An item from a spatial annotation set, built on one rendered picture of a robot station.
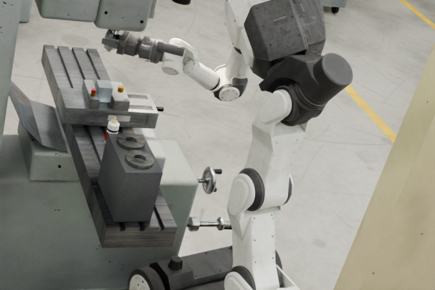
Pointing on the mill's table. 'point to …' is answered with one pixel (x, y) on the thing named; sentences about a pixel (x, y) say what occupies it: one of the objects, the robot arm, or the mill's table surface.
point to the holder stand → (129, 177)
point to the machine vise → (104, 109)
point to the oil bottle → (112, 127)
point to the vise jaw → (119, 98)
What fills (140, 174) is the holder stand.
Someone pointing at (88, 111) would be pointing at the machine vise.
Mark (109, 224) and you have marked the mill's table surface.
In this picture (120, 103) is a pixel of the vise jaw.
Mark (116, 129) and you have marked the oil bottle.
